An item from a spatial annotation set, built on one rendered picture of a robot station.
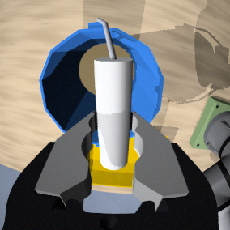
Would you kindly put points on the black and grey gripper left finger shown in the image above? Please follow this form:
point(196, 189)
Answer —
point(58, 173)

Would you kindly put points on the yellow square tray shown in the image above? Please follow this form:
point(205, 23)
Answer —
point(116, 178)

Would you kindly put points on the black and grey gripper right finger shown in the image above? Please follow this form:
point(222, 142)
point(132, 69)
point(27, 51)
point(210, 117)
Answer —
point(165, 175)

